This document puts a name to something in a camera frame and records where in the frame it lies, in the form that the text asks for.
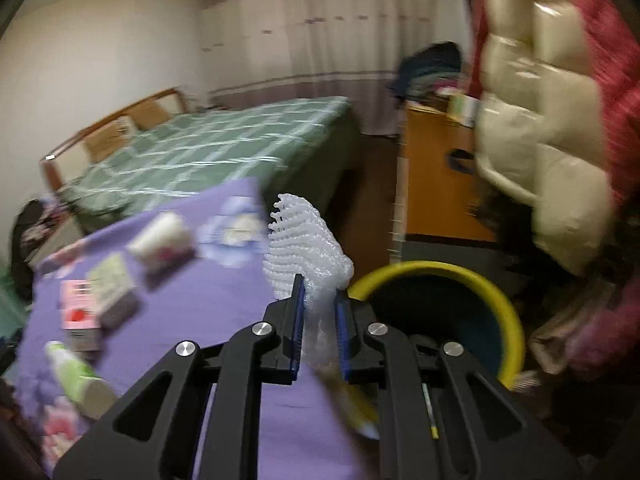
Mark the white and green box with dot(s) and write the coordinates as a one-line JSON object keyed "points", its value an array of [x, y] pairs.
{"points": [[112, 277]]}

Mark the yellow-rimmed dark bin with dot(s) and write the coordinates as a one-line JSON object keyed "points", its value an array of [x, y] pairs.
{"points": [[435, 267]]}

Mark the red puffer jacket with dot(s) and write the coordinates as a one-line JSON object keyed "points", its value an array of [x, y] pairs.
{"points": [[610, 60]]}

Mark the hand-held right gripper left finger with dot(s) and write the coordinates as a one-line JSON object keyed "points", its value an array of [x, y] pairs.
{"points": [[298, 330]]}

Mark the white paper cup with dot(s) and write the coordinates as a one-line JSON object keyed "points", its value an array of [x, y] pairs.
{"points": [[160, 235]]}

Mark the cream puffer jacket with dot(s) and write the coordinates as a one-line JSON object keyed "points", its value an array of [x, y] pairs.
{"points": [[540, 135]]}

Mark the pile of folded clothes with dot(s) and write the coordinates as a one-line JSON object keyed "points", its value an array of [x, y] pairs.
{"points": [[430, 70]]}

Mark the beige bag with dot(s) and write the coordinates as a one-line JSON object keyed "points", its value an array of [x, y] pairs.
{"points": [[550, 345]]}

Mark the pink and cream curtain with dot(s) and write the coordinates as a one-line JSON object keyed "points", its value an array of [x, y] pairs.
{"points": [[325, 35]]}

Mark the wooden bed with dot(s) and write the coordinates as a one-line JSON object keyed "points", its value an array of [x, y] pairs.
{"points": [[65, 152]]}

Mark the dark clothes heap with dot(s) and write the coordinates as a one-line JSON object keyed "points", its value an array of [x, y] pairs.
{"points": [[30, 240]]}

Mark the green checked duvet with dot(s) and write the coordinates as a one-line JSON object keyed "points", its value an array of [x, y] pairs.
{"points": [[225, 155]]}

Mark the brown pillow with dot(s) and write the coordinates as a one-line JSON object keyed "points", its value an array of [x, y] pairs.
{"points": [[107, 137], [150, 112]]}

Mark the purple floral tablecloth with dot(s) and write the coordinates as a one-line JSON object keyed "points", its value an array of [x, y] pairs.
{"points": [[225, 285]]}

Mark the pink floral bag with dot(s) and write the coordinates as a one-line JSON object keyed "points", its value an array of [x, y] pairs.
{"points": [[605, 337]]}

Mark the light green bottle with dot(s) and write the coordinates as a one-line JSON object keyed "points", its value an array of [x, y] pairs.
{"points": [[75, 370]]}

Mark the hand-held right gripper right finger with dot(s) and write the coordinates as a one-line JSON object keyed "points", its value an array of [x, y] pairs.
{"points": [[342, 335]]}

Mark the small black device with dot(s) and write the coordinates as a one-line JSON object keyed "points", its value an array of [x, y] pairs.
{"points": [[460, 160]]}

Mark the pale green card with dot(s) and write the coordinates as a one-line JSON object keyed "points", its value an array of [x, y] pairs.
{"points": [[462, 107]]}

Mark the long wooden cabinet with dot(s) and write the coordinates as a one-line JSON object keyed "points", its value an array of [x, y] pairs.
{"points": [[430, 185]]}

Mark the pink cardboard box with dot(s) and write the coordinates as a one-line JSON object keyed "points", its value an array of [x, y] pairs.
{"points": [[77, 305]]}

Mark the white foam net sleeve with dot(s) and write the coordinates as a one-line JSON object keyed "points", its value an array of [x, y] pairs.
{"points": [[305, 255]]}

